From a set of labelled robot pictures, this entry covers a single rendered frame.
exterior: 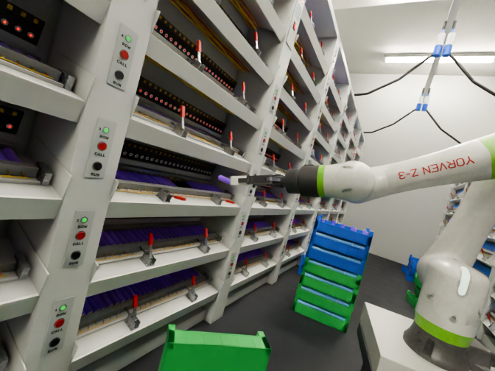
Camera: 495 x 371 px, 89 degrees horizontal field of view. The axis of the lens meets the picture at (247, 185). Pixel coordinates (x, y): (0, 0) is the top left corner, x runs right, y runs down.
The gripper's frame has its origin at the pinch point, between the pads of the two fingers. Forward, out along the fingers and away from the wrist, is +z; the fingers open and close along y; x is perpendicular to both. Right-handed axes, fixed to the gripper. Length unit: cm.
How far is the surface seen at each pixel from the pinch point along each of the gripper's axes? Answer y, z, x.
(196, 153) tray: 12.3, 9.8, -7.3
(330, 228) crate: -74, -16, 18
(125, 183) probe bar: 31.1, 16.4, 4.2
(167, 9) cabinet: 20, 19, -52
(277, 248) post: -93, 22, 36
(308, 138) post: -93, 3, -40
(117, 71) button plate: 42.8, 6.1, -17.8
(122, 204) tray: 33.9, 12.9, 9.4
